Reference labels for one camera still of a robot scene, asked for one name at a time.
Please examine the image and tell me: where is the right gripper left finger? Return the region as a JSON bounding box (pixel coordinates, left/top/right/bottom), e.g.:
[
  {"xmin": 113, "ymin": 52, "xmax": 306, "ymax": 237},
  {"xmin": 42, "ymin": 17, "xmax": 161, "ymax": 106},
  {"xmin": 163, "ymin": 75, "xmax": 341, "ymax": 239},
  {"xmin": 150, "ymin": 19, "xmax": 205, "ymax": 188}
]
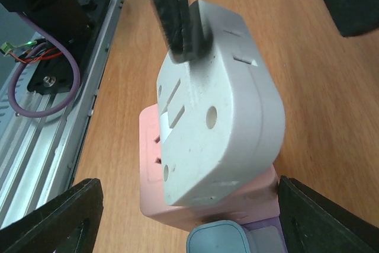
[{"xmin": 1, "ymin": 178, "xmax": 104, "ymax": 252}]

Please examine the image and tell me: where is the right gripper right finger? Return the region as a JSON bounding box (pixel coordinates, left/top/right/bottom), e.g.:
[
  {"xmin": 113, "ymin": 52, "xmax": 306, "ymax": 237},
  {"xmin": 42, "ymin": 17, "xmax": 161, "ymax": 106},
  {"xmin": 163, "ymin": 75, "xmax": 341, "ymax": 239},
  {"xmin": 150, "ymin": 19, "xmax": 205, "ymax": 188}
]
[{"xmin": 278, "ymin": 176, "xmax": 378, "ymax": 252}]

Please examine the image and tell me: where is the pink cube socket adapter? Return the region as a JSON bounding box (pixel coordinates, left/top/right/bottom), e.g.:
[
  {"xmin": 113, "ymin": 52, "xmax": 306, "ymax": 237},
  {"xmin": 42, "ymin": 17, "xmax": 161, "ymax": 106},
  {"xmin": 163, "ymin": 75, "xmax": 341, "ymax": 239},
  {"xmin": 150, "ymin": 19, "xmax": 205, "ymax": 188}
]
[{"xmin": 139, "ymin": 104, "xmax": 280, "ymax": 231}]

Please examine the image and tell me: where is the white travel adapter plug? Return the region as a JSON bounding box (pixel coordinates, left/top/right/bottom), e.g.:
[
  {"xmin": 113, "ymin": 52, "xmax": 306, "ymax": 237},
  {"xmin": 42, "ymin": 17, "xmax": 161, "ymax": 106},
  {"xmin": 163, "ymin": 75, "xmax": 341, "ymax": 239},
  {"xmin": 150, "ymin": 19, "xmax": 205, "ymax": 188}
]
[{"xmin": 156, "ymin": 0, "xmax": 285, "ymax": 206}]

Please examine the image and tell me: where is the blue charger plug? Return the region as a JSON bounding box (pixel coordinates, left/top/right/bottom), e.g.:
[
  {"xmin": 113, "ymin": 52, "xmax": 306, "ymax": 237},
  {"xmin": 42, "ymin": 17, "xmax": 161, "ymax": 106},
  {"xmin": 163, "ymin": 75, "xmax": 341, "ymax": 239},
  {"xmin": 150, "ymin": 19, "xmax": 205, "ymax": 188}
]
[{"xmin": 186, "ymin": 220, "xmax": 256, "ymax": 253}]

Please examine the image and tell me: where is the aluminium rail frame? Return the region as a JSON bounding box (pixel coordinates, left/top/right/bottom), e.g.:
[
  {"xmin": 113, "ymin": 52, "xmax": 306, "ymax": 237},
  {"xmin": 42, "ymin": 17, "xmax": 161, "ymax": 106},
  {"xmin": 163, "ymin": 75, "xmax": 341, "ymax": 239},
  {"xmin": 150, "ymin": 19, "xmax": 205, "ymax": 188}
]
[{"xmin": 1, "ymin": 0, "xmax": 124, "ymax": 228}]

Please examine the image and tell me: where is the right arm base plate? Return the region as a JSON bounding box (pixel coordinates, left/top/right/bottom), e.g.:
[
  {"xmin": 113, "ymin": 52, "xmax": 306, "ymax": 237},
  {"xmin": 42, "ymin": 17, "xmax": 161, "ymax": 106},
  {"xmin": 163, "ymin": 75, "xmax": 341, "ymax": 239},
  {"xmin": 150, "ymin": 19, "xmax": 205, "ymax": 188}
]
[{"xmin": 27, "ymin": 0, "xmax": 110, "ymax": 95}]

